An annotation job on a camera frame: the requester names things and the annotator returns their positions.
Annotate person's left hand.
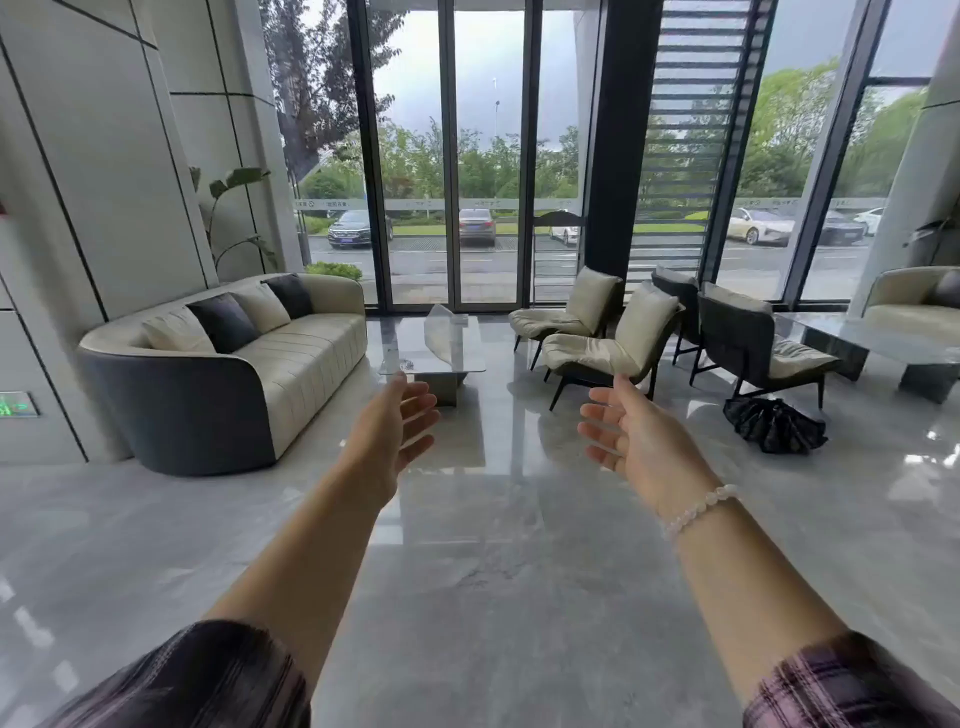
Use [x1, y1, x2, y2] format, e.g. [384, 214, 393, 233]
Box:
[339, 371, 442, 512]

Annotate person's right hand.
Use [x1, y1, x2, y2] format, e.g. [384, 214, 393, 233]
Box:
[576, 374, 723, 520]

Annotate person's right forearm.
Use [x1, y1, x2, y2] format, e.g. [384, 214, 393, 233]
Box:
[663, 491, 852, 706]

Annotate person's left forearm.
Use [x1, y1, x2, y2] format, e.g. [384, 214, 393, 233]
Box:
[204, 466, 399, 695]

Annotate beige lounge chair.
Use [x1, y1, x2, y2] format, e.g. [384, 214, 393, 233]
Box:
[507, 266, 626, 373]
[540, 281, 686, 413]

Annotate glass coffee table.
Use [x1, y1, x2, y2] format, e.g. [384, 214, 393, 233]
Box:
[378, 303, 488, 409]

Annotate dark grey lounge chair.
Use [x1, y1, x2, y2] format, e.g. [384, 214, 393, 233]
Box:
[650, 265, 704, 367]
[688, 282, 842, 411]

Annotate low green shrub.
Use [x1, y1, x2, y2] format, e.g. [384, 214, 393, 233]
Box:
[305, 260, 365, 284]

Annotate dark grey sofa cushion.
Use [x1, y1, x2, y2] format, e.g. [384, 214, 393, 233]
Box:
[261, 273, 315, 321]
[185, 292, 263, 356]

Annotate black folded umbrella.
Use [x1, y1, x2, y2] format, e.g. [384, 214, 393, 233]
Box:
[722, 395, 829, 457]

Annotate beige sofa cushion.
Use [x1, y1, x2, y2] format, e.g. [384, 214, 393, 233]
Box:
[230, 282, 292, 336]
[141, 306, 218, 356]

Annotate dark grey parked car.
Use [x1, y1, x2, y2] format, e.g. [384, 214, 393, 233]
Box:
[327, 209, 394, 250]

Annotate beige and grey long sofa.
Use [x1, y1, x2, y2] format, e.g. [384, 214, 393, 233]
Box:
[76, 272, 369, 478]

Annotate white parked sedan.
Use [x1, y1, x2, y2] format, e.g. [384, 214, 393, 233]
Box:
[725, 207, 797, 248]

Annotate tall leafy potted plant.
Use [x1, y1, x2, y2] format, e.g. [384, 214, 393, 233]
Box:
[188, 165, 280, 276]

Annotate black framed glass doors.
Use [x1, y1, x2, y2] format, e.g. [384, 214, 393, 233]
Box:
[346, 0, 601, 313]

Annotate black structural pillar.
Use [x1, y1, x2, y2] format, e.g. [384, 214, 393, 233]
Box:
[582, 0, 666, 283]

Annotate large glass table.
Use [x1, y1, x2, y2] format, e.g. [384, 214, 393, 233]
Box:
[774, 310, 960, 407]

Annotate grey window louvres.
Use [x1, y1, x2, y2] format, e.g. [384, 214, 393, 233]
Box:
[628, 0, 775, 288]

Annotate black parked car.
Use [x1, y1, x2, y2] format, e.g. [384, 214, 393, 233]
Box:
[816, 211, 870, 248]

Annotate plaid left shirt sleeve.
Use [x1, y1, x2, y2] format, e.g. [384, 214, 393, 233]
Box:
[36, 620, 313, 728]

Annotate plaid shirt sleeve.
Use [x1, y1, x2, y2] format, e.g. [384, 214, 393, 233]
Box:
[36, 620, 313, 728]
[741, 630, 960, 728]

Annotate plaid right shirt sleeve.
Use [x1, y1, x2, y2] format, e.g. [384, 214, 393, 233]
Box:
[741, 630, 960, 728]

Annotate white bead bracelet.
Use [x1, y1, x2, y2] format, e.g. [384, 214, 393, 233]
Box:
[660, 483, 743, 543]

